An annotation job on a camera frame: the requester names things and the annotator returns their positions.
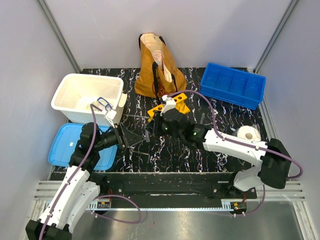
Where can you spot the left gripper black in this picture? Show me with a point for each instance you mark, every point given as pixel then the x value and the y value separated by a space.
pixel 129 135

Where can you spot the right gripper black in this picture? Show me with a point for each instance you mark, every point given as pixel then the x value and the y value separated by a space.
pixel 155 125

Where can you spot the yellow test tube rack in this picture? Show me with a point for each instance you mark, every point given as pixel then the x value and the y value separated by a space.
pixel 180 106

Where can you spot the blue safety glasses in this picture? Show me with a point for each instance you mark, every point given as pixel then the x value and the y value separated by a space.
pixel 105 103

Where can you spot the packaged gloves clear bag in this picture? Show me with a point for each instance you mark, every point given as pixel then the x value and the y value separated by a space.
pixel 95 105

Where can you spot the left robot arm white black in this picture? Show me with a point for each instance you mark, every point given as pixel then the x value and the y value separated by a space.
pixel 81 185

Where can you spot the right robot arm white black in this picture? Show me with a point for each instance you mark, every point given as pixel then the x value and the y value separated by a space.
pixel 269 160

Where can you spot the bent glass tube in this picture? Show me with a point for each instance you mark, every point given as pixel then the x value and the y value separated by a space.
pixel 143 154

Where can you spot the clear pipette tube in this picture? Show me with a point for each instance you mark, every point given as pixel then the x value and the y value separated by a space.
pixel 202 118

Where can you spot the brown paper bag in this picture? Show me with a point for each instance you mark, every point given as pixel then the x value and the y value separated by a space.
pixel 159 74

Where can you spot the light blue tub lid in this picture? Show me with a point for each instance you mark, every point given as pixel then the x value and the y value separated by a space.
pixel 64 145

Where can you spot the white plastic tub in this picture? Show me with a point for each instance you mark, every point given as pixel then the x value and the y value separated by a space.
pixel 77 90

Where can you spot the blue compartment bin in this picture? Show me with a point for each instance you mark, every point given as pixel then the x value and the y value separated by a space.
pixel 232 85

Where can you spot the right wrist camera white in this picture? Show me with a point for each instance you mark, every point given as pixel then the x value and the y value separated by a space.
pixel 168 104

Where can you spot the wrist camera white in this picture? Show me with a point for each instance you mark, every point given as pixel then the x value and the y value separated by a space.
pixel 109 115
pixel 168 104

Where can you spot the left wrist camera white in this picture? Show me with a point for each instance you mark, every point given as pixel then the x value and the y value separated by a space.
pixel 109 115

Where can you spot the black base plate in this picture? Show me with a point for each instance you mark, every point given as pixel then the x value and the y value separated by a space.
pixel 204 184

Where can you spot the aluminium rail frame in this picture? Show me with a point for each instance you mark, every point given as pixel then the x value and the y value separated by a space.
pixel 292 192

